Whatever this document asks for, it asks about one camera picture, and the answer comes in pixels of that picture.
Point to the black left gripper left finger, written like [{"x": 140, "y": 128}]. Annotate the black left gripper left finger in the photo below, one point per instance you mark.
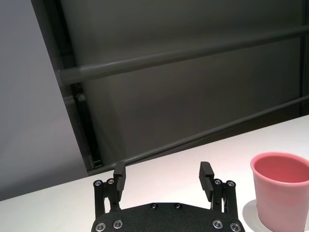
[{"x": 119, "y": 183}]

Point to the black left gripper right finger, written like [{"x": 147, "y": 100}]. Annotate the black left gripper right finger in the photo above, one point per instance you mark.
[{"x": 206, "y": 183}]

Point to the pink plastic cup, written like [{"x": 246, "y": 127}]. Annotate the pink plastic cup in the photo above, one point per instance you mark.
[{"x": 277, "y": 205}]

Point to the thin grey horizontal frame rail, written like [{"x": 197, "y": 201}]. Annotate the thin grey horizontal frame rail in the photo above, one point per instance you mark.
[{"x": 193, "y": 139}]

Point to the black vertical frame strip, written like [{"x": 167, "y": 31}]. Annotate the black vertical frame strip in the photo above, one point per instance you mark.
[{"x": 83, "y": 116}]

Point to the thick grey horizontal frame rail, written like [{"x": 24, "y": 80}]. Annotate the thick grey horizontal frame rail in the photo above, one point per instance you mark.
[{"x": 169, "y": 59}]

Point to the grey vertical frame post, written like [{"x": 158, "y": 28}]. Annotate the grey vertical frame post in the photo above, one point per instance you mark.
[{"x": 54, "y": 36}]

